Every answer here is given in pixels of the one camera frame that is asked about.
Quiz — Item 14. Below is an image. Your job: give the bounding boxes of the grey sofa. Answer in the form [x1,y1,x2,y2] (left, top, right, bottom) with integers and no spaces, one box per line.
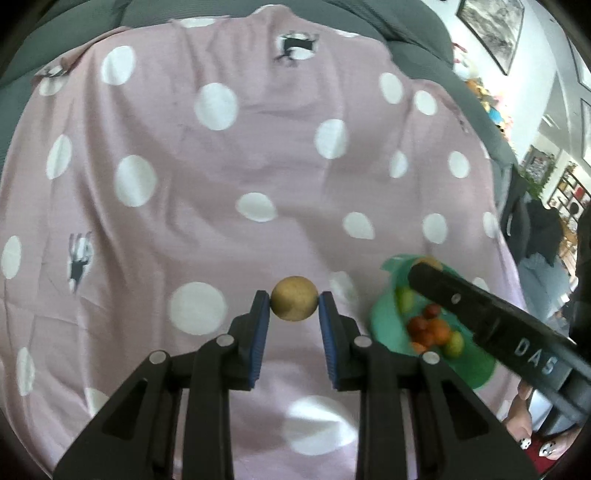
[0,0,519,169]

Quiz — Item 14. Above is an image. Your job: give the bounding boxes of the colourful stuffed toys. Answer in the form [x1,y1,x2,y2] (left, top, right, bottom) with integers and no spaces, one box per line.
[466,78,511,139]

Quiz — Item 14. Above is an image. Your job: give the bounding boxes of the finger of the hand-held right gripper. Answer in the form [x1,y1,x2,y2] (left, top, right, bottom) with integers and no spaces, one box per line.
[409,262,578,386]

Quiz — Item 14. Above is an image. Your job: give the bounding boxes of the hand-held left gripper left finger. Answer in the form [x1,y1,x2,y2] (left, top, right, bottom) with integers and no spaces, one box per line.
[54,290,271,480]

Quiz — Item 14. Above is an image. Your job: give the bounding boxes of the framed ink painting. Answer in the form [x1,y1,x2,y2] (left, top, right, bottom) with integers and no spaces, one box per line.
[457,0,526,76]

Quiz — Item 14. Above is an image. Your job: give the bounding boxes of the pink polka dot blanket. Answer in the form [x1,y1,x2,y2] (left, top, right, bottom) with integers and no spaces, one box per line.
[0,4,527,480]

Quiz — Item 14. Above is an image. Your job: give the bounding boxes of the orange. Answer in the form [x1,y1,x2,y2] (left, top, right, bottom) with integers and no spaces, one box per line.
[427,320,451,346]

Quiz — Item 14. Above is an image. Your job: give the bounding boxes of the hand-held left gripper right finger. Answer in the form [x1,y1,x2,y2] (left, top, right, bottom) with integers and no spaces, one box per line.
[318,291,539,480]

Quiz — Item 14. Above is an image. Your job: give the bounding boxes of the black jacket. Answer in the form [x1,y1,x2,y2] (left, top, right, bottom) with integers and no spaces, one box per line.
[501,173,575,266]

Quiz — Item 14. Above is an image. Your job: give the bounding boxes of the wooden display shelf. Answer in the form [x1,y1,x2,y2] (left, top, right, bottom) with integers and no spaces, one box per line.
[549,161,591,217]

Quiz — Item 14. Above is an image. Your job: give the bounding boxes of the person's right hand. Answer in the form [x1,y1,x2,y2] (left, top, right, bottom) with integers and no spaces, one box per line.
[505,384,575,459]

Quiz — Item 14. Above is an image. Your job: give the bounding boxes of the green plastic bowl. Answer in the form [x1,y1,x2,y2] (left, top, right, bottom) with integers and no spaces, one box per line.
[369,254,497,389]

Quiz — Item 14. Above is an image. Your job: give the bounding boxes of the tan round fruit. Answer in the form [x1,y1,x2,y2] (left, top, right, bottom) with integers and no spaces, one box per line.
[270,275,320,321]

